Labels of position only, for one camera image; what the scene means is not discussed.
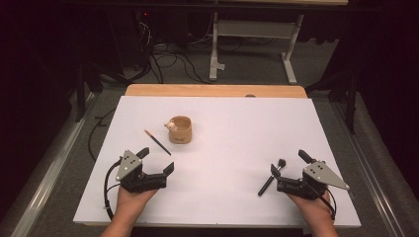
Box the thin brown pencil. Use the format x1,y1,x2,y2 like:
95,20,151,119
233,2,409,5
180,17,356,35
144,129,172,156

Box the right hand-held gripper cable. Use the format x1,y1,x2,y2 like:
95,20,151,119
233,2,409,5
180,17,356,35
309,184,338,221

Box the white metal desk frame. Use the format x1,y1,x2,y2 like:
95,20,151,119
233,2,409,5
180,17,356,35
209,12,305,85

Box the wooden table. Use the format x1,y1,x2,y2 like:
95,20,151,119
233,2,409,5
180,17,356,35
82,83,309,229

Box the left hand-held gripper cable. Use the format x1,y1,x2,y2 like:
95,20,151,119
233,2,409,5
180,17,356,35
103,157,124,221

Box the hand-held gripper cable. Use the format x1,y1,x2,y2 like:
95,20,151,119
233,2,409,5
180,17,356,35
309,184,338,221
103,157,124,221

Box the black cable on carpet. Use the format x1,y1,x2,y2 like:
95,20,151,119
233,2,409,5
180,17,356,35
87,108,117,163

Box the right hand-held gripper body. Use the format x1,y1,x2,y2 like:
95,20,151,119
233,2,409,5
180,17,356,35
276,160,351,201

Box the aluminium floor rail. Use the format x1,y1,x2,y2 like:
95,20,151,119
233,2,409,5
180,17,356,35
9,93,97,237
330,102,409,237

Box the person's left hand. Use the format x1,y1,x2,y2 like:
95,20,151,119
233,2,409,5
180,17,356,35
115,187,158,221

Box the white board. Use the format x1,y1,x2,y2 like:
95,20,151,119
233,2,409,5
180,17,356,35
72,95,362,229

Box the black metal stand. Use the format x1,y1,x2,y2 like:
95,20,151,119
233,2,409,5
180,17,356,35
74,62,103,123
304,70,359,135

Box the person's right hand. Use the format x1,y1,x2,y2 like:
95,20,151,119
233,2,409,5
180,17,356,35
286,193,332,225

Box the wooden cup with animal figure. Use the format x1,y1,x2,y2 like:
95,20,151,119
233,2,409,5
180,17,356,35
164,116,193,145

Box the black fluffy makeup brush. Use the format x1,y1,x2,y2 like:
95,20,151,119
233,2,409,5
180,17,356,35
257,158,287,198

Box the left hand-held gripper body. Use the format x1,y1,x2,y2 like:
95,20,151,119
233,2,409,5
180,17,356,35
115,149,168,194

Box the dark computer case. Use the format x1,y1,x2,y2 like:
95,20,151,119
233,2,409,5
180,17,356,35
108,8,156,71

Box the tangle of black floor cables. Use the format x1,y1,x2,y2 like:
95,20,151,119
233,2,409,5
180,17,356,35
131,40,213,85

